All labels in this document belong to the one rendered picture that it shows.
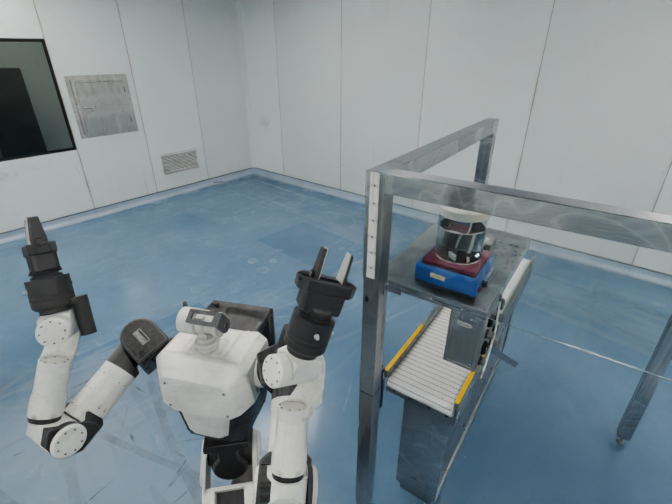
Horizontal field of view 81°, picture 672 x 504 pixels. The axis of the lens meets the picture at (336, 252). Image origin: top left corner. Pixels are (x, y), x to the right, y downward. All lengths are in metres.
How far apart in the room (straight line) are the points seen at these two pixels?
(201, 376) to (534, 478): 1.85
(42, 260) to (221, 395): 0.51
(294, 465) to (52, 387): 0.59
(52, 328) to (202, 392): 0.36
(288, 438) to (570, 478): 1.90
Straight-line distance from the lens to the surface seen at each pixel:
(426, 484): 2.12
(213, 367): 1.07
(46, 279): 1.10
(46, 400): 1.16
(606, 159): 4.40
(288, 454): 0.87
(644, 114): 4.33
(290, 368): 0.80
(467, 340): 1.30
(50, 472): 2.71
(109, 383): 1.21
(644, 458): 2.84
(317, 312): 0.76
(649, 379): 2.54
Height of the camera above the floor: 1.91
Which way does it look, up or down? 27 degrees down
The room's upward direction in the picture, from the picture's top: straight up
